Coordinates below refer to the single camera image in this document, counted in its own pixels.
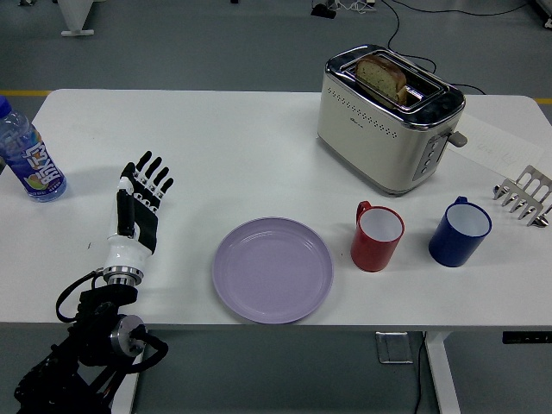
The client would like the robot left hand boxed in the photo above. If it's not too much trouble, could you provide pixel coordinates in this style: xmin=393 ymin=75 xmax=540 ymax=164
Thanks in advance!
xmin=104 ymin=149 xmax=175 ymax=272

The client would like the purple round plate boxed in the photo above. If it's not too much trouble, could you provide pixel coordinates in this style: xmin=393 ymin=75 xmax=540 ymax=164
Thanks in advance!
xmin=210 ymin=216 xmax=336 ymax=325

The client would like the metal floor socket plate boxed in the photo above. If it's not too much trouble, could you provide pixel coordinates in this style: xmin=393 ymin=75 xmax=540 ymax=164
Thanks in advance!
xmin=374 ymin=330 xmax=416 ymax=366

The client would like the blue labelled drink bottle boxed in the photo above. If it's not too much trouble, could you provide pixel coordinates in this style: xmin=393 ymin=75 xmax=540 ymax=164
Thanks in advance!
xmin=0 ymin=95 xmax=68 ymax=203

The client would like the white stand foot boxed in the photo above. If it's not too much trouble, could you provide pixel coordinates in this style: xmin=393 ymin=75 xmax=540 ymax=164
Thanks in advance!
xmin=60 ymin=0 xmax=95 ymax=37

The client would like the red mug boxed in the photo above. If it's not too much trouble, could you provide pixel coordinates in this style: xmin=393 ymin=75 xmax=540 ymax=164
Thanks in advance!
xmin=349 ymin=200 xmax=406 ymax=273

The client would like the cream and chrome toaster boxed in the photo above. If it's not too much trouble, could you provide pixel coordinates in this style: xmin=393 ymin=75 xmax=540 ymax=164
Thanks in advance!
xmin=317 ymin=42 xmax=469 ymax=198

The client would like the brown bread slice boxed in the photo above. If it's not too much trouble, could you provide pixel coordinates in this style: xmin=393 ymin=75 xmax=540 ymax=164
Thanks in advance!
xmin=354 ymin=53 xmax=409 ymax=106

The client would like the black floor device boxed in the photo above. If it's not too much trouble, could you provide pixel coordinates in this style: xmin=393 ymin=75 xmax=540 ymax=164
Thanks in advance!
xmin=310 ymin=3 xmax=337 ymax=20

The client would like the blue mug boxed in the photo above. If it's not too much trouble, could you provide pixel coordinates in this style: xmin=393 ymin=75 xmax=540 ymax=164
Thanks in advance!
xmin=428 ymin=196 xmax=493 ymax=267

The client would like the white paper sheet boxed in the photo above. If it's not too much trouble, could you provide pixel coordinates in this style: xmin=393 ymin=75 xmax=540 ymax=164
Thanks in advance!
xmin=448 ymin=112 xmax=545 ymax=178

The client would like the black table control panel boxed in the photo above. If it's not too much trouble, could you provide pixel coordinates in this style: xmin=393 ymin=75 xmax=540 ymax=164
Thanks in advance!
xmin=502 ymin=331 xmax=552 ymax=345

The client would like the silver metal toast rack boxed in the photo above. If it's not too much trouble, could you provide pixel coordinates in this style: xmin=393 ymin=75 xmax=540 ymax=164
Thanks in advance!
xmin=491 ymin=165 xmax=552 ymax=228

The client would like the white furniture base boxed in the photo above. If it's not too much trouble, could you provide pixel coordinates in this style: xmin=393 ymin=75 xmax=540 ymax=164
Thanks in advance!
xmin=529 ymin=0 xmax=552 ymax=30

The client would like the thin black cable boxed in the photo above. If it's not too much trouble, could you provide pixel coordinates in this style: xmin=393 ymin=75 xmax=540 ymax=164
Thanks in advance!
xmin=413 ymin=330 xmax=428 ymax=414

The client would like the white cable bundle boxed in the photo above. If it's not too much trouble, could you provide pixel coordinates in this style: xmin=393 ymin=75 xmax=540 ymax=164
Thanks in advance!
xmin=335 ymin=0 xmax=377 ymax=13

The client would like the black power cable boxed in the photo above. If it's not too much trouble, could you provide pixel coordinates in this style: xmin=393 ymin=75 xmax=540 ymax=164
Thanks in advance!
xmin=381 ymin=0 xmax=482 ymax=95

